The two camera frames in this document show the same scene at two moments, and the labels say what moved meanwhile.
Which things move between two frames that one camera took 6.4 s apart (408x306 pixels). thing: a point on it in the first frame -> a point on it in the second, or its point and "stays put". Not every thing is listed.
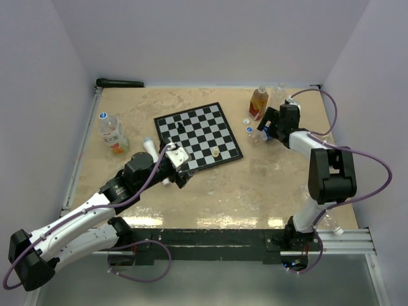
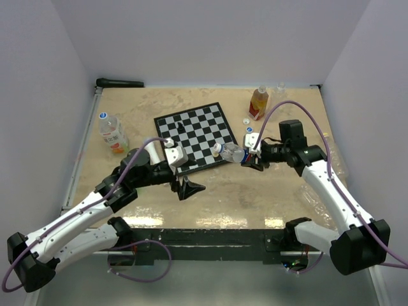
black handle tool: (102, 82) stays put
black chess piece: (181, 129) stays put
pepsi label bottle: (266, 136) -> (234, 152)
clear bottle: (278, 96) stays put
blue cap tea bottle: (111, 129) stays put
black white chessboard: (203, 132) stays put
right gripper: (271, 115) -> (261, 160)
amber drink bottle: (258, 103) stays put
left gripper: (180, 180) -> (187, 189)
